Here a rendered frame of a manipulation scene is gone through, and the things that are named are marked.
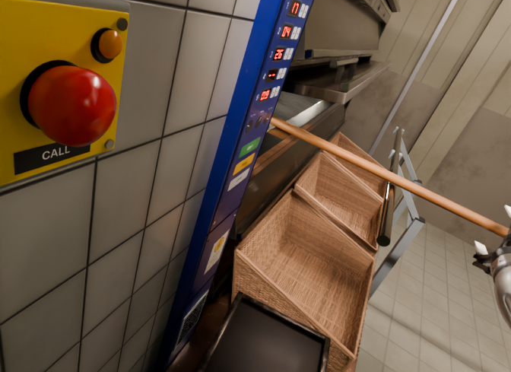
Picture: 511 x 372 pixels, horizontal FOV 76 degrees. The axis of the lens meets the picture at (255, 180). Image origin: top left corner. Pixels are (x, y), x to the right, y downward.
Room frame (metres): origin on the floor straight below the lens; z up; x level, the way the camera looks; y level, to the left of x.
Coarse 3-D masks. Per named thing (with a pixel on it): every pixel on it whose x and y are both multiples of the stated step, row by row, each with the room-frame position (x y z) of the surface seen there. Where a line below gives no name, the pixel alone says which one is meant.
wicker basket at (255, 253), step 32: (288, 192) 1.26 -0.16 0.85; (256, 224) 0.97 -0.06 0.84; (288, 224) 1.30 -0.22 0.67; (320, 224) 1.26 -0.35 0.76; (256, 256) 0.96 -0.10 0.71; (288, 256) 1.17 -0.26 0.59; (320, 256) 1.24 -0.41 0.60; (352, 256) 1.21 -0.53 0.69; (256, 288) 0.76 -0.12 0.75; (288, 288) 0.98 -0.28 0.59; (320, 288) 1.05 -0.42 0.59; (352, 288) 1.12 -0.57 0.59; (320, 320) 0.89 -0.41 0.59; (352, 320) 0.90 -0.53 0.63; (352, 352) 0.69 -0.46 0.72
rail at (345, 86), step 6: (390, 60) 2.39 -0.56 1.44; (378, 66) 1.48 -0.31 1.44; (384, 66) 1.76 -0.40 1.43; (366, 72) 1.06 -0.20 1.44; (372, 72) 1.17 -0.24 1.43; (348, 78) 0.81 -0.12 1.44; (354, 78) 0.83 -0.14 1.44; (360, 78) 0.89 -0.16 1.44; (366, 78) 1.03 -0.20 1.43; (342, 84) 0.72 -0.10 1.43; (348, 84) 0.72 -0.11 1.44; (354, 84) 0.80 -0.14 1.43; (342, 90) 0.72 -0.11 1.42; (348, 90) 0.72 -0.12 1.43
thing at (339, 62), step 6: (336, 60) 0.76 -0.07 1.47; (342, 60) 0.81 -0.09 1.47; (348, 60) 0.89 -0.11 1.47; (354, 60) 0.98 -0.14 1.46; (336, 66) 0.74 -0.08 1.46; (342, 66) 0.84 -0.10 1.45; (354, 66) 1.02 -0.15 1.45; (336, 72) 0.83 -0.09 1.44; (342, 72) 0.83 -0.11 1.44; (348, 72) 1.03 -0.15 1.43; (336, 78) 0.83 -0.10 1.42
